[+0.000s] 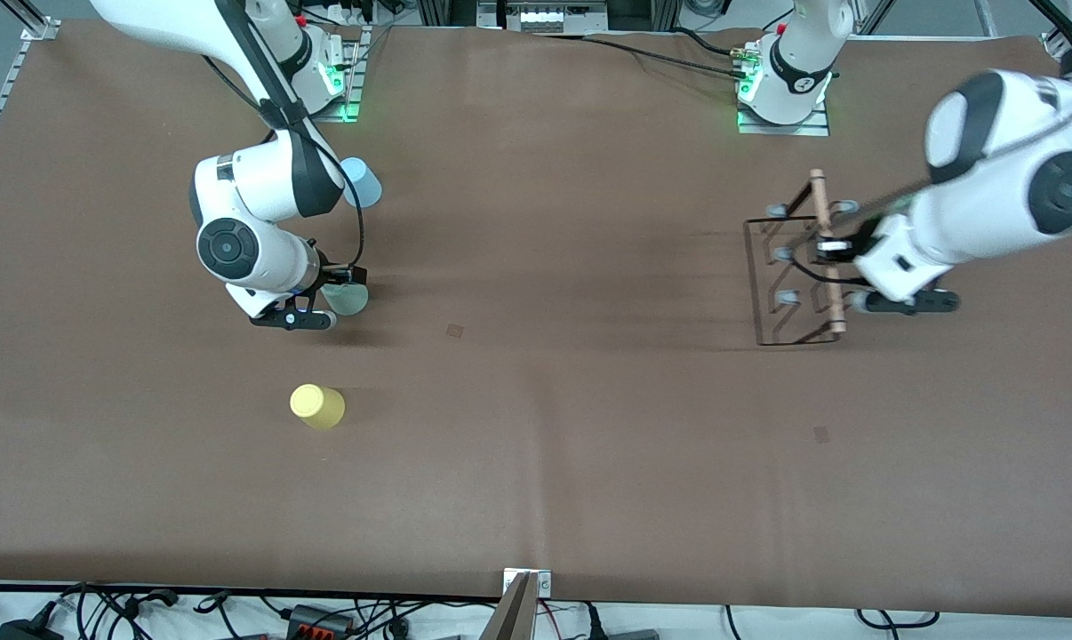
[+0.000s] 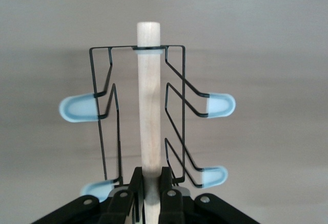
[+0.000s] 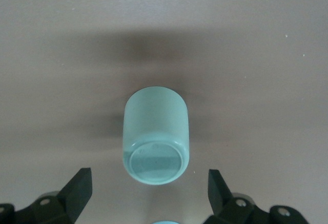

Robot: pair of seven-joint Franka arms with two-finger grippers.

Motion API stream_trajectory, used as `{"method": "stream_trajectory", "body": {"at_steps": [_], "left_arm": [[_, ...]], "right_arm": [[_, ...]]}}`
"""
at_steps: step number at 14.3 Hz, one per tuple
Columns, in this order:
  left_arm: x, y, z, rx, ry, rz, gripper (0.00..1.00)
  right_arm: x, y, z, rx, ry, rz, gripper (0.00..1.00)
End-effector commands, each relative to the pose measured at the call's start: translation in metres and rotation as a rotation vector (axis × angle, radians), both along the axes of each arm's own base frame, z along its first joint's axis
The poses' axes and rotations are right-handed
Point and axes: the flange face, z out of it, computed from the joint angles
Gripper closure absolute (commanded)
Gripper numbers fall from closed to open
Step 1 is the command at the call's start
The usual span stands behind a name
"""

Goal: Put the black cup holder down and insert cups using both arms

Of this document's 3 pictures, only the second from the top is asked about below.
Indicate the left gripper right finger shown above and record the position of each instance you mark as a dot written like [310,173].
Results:
[174,208]

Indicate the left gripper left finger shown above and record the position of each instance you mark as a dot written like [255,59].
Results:
[120,208]

